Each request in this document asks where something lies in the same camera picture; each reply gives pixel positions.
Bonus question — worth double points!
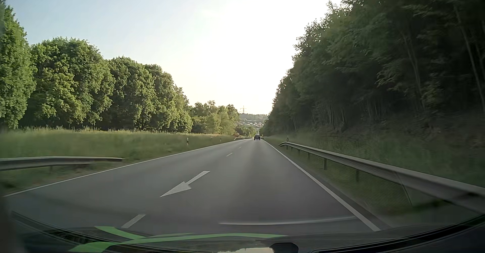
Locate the distant wooded hillside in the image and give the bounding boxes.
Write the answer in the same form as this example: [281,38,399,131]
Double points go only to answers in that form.
[239,113,268,129]

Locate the grey asphalt road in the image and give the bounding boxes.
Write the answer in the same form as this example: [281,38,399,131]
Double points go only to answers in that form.
[3,139,391,235]

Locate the road markings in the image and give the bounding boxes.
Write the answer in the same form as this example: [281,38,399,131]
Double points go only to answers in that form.
[4,139,381,232]

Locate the car's own bonnet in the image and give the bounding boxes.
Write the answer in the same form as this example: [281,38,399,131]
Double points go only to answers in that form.
[11,211,485,253]

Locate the dark wood of trees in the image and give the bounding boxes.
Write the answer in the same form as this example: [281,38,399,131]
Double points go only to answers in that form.
[261,0,485,137]

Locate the row of green trees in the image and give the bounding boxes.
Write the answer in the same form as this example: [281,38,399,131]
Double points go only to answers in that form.
[0,0,256,137]

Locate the tall grass verge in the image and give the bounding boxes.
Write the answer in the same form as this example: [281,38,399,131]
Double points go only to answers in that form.
[0,127,243,193]

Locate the grass verge with bank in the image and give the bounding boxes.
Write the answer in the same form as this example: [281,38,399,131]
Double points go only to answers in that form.
[265,111,485,227]

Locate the short grey metal guard rail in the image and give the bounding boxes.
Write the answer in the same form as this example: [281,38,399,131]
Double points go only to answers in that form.
[0,156,125,172]

